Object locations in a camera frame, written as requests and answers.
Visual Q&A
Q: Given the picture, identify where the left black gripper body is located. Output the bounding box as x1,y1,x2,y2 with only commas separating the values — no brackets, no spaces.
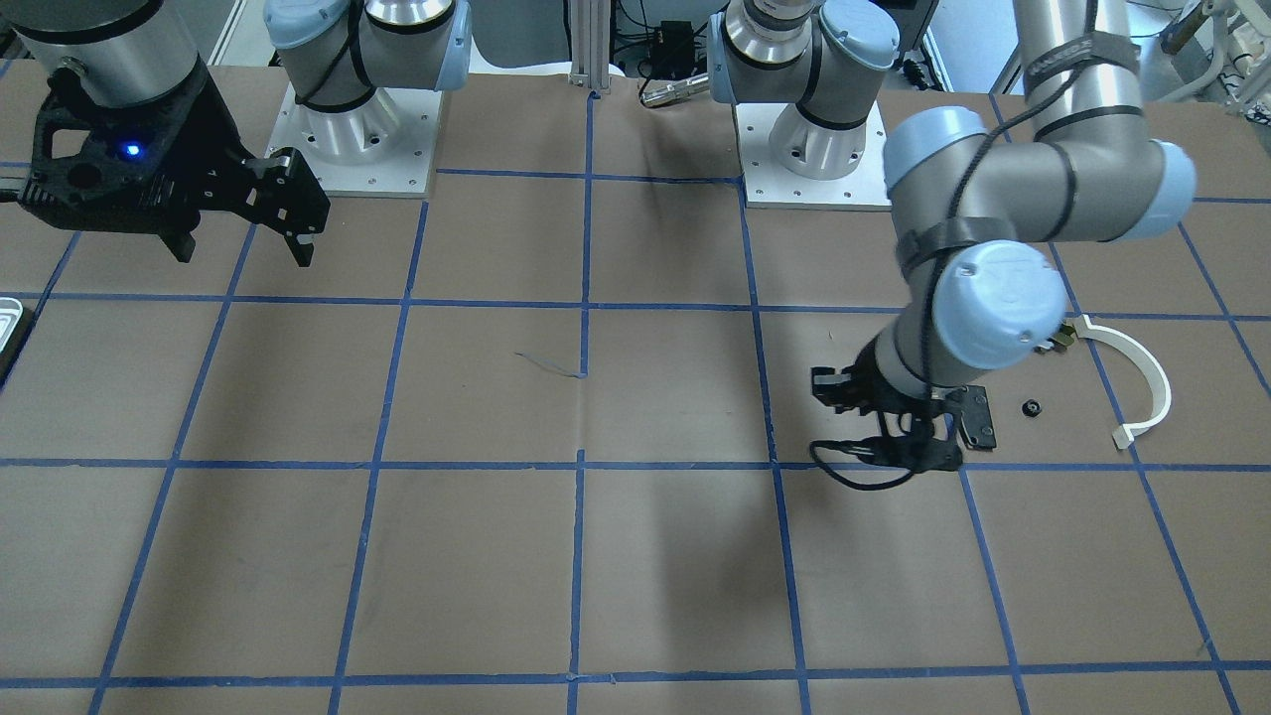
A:
855,380,963,474

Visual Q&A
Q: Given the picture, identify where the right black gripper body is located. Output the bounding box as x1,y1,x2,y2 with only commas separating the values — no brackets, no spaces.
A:
18,60,261,237

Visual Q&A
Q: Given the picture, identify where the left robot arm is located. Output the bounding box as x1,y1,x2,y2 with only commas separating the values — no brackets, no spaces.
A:
707,1,1199,478

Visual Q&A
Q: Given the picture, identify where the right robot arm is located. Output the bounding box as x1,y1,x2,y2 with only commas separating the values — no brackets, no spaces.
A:
3,1,472,267

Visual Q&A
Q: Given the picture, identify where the black brake pad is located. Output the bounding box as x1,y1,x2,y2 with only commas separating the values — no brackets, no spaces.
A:
948,384,998,452

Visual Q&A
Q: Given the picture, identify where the olive brake shoe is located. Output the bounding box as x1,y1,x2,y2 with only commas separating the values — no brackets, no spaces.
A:
1035,320,1077,356

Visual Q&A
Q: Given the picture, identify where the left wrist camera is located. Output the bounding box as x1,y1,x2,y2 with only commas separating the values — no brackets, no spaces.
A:
810,366,874,413

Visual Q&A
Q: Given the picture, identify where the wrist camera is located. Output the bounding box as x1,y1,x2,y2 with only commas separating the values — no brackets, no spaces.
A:
810,366,874,413
241,149,330,268

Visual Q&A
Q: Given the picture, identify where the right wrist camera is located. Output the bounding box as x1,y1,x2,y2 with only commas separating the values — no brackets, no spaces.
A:
241,149,330,268

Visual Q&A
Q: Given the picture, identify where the white curved plastic bracket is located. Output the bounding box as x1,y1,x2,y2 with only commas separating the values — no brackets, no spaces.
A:
1070,314,1173,451

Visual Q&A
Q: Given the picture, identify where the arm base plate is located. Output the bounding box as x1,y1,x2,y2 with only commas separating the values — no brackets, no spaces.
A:
266,88,447,199
733,103,891,212

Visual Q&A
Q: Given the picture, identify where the aluminium frame post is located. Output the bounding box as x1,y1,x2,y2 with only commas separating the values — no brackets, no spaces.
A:
566,0,613,95

